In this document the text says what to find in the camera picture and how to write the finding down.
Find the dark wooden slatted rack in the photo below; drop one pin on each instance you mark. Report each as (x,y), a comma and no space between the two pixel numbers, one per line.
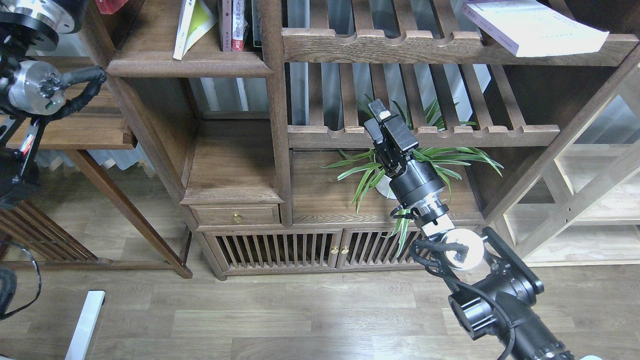
(32,228)

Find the light wooden shelf unit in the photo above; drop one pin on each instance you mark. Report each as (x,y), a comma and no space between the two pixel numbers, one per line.
(585,208)

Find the dark wooden bookshelf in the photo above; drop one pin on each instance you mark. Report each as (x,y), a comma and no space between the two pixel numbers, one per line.
(259,127)

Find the upright pink spine book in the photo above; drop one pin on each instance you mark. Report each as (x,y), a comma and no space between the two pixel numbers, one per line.
(226,21)

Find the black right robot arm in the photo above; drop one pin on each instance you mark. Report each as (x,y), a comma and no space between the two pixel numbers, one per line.
(492,289)

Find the right slatted cabinet door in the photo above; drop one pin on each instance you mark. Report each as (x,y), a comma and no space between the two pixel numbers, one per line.
(374,249)

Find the yellow green book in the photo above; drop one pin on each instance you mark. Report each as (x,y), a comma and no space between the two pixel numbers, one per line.
(195,20)

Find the upright red white book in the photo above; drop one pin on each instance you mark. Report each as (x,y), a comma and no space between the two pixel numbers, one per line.
(238,25)

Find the white metal leg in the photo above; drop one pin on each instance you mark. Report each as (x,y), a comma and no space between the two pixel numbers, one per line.
(86,324)

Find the slatted cabinet door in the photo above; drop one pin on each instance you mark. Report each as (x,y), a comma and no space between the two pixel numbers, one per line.
(275,252)
(374,249)

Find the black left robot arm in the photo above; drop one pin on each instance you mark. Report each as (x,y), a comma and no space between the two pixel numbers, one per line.
(34,93)

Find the potted spider plant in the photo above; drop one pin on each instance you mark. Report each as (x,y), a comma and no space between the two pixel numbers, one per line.
(374,176)

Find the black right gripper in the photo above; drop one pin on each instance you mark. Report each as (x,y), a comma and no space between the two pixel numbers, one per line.
(413,183)

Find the upright dark book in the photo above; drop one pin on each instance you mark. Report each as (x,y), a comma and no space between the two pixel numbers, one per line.
(256,25)

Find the left slatted cabinet door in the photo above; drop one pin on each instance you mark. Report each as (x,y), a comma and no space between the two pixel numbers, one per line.
(275,252)

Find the dark wooden side table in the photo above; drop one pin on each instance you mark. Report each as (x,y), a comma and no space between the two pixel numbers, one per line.
(102,126)

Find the white lavender book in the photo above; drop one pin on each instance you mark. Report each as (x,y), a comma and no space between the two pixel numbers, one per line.
(527,28)

